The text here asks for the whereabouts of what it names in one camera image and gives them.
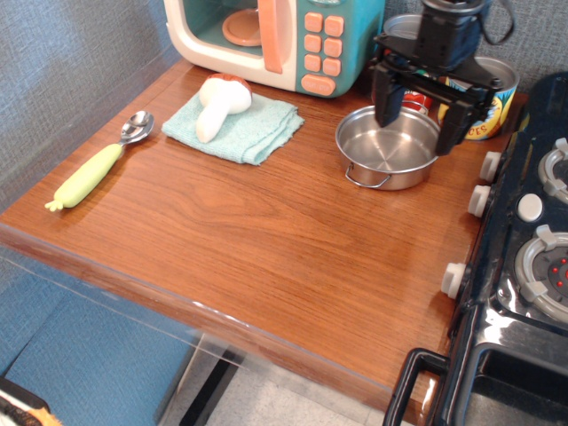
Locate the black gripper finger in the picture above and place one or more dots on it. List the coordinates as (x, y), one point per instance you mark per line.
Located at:
(388, 95)
(459, 117)

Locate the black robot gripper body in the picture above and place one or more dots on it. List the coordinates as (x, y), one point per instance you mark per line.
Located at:
(440, 62)

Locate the silver steel pot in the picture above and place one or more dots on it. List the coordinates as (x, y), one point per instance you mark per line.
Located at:
(396, 157)

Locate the tomato sauce can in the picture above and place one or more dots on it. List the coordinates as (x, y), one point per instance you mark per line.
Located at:
(406, 26)

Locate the white stove knob top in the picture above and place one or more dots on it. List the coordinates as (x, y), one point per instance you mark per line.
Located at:
(490, 166)

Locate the white stove knob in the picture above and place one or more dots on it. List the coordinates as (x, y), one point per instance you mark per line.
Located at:
(490, 166)
(452, 279)
(478, 200)

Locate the pineapple slices can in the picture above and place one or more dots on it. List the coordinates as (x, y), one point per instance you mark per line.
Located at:
(502, 101)

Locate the white stove knob middle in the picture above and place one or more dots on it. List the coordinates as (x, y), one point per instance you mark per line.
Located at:
(478, 200)

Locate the teal toy microwave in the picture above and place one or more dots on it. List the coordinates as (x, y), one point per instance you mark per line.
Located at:
(314, 47)

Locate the white stove knob bottom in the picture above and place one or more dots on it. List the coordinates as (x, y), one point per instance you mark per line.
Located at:
(452, 279)

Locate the light blue folded cloth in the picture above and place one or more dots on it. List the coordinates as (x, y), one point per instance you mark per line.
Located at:
(249, 137)

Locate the white plush mushroom toy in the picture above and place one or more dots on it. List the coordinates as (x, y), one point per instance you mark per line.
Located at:
(220, 95)

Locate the black toy stove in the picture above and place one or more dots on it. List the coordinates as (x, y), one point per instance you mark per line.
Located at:
(507, 359)

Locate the black tray with orange item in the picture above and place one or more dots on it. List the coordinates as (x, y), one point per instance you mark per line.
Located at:
(22, 407)

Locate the spoon with green handle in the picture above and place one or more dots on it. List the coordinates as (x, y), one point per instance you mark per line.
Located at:
(80, 184)

